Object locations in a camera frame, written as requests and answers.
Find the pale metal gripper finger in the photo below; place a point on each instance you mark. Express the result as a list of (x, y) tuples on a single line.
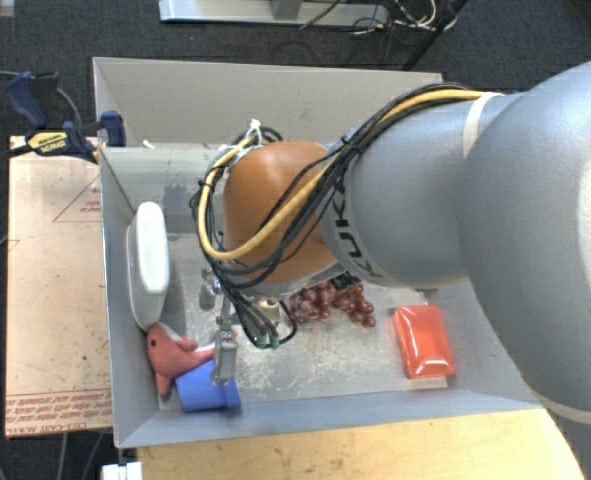
[(226, 363)]

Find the blue cup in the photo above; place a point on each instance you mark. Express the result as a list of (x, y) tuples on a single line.
[(202, 393)]

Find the dark red toy grapes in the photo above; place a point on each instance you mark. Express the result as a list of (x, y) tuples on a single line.
[(320, 303)]

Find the pink toy fish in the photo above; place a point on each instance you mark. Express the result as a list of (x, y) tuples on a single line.
[(170, 355)]

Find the grey metal bin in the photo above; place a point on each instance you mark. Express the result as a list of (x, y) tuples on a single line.
[(325, 368)]

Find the white rounded plastic object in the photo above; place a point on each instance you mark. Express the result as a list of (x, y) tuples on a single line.
[(150, 253)]

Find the brown cardboard board red print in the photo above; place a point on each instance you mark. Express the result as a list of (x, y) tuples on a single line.
[(50, 293)]

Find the black cylinder on white bracket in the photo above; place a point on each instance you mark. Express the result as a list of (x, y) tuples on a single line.
[(346, 281)]

